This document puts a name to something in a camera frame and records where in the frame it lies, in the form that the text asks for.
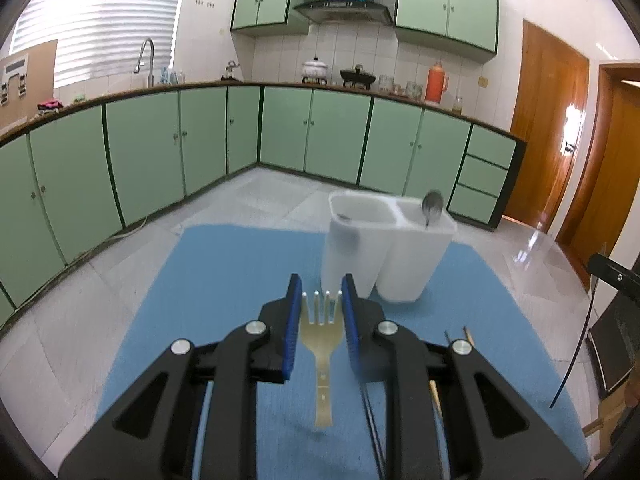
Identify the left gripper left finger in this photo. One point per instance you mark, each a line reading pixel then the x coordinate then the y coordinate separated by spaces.
pixel 194 408

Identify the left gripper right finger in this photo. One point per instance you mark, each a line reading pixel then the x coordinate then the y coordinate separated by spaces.
pixel 487 431

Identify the gold metal fork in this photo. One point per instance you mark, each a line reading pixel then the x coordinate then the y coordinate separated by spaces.
pixel 321 328

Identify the light wooden chopstick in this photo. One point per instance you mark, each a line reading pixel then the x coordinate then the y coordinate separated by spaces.
pixel 468 336
pixel 435 398

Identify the black chopstick silver band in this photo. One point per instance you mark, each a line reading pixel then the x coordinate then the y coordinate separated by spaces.
pixel 373 431

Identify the green lower kitchen cabinets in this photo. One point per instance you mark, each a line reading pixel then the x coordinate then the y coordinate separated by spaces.
pixel 74 179

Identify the white double utensil holder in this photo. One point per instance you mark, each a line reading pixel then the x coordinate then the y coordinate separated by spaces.
pixel 385 242

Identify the metal spoon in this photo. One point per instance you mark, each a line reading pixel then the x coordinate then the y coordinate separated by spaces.
pixel 431 206

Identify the glass jar on counter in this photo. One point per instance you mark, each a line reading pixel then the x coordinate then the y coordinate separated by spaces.
pixel 458 105

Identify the orange thermos flask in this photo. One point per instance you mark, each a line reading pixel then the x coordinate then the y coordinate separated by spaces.
pixel 436 84

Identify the brown wooden door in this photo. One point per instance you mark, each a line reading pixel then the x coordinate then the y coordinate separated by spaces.
pixel 549 115

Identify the brown cardboard box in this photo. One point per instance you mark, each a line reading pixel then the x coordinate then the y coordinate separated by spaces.
pixel 27 78

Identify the black wok with lid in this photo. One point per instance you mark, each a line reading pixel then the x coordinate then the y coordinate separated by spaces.
pixel 357 77

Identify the white cooking pot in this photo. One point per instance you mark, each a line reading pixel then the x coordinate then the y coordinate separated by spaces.
pixel 315 72

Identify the white window blinds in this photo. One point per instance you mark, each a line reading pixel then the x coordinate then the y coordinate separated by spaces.
pixel 99 38

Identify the black range hood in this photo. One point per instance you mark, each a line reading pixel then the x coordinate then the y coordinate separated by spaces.
pixel 337 11

